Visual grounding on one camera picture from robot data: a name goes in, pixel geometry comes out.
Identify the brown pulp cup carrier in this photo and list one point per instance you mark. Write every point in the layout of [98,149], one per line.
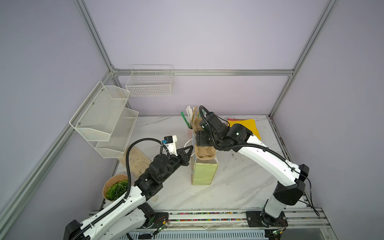
[203,150]

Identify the upper white mesh shelf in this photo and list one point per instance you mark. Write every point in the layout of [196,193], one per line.
[96,119]

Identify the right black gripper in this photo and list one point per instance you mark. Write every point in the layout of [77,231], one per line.
[199,139]

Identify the stacked brown cup carriers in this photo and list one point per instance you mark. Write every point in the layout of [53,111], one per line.
[196,124]

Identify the lower white mesh shelf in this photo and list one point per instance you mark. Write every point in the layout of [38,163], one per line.
[119,140]

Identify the white mesh shelf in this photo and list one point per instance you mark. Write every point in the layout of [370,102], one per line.
[119,140]
[96,119]

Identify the brown paper bag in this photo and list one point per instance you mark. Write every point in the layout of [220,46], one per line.
[138,162]

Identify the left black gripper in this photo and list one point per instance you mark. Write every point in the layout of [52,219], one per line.
[183,157]

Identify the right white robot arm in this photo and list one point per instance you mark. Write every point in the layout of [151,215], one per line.
[291,177]

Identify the yellow napkin stack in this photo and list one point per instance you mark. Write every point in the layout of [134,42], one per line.
[249,124]

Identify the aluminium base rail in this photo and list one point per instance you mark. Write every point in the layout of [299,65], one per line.
[234,219]

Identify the paper bowl of greens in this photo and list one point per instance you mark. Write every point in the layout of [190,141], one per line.
[115,187]

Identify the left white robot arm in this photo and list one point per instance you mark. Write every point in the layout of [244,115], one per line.
[131,210]

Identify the white wire basket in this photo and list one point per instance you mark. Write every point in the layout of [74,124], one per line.
[151,81]

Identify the painted paper gift bag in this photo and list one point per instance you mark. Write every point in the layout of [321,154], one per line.
[203,172]

